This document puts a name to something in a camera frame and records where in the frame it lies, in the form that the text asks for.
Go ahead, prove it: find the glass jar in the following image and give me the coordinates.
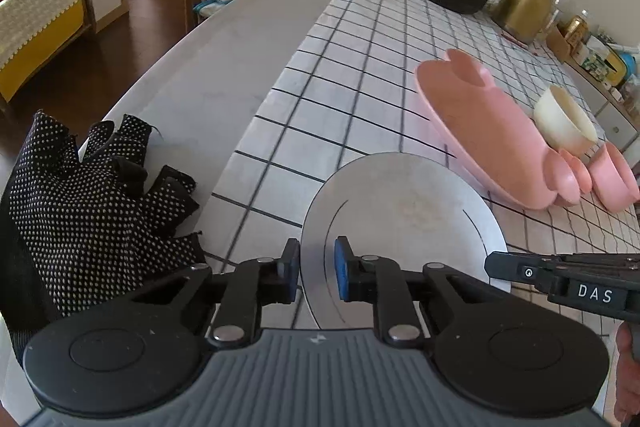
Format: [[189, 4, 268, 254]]
[[552, 0, 591, 32]]

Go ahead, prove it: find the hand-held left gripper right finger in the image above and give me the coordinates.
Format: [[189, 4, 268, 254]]
[[333, 236, 513, 351]]

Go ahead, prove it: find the pink heart-shaped bowl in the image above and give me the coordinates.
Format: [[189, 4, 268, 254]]
[[444, 48, 496, 88]]

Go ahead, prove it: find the pink round bowl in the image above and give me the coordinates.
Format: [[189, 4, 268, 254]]
[[589, 142, 640, 214]]

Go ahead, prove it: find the pink bear-shaped plate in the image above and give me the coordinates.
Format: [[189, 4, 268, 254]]
[[415, 59, 593, 210]]

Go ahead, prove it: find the cream round bowl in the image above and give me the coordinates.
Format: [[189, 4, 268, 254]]
[[532, 84, 599, 158]]

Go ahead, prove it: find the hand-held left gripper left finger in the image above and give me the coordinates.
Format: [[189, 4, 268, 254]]
[[131, 238, 302, 349]]

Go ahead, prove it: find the cardboard box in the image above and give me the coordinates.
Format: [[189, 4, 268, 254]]
[[545, 24, 586, 62]]

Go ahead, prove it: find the person's right hand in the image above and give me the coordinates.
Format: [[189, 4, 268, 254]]
[[614, 322, 640, 423]]

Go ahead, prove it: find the black white-dotted glove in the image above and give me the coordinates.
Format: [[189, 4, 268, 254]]
[[0, 109, 210, 365]]

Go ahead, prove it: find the wooden sideboard cabinet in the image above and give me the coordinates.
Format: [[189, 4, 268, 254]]
[[565, 57, 640, 142]]

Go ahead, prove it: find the white round plate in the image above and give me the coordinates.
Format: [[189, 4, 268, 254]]
[[300, 152, 512, 333]]

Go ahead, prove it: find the yellow blue container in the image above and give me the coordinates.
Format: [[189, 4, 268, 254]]
[[595, 47, 631, 88]]

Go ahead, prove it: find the white black-checked tablecloth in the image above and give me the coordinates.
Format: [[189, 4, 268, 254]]
[[202, 0, 640, 408]]

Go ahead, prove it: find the sofa with cream yellow cover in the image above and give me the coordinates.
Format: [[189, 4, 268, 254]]
[[0, 0, 96, 108]]

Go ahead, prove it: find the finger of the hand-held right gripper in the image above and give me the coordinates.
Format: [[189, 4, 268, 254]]
[[484, 251, 640, 293]]

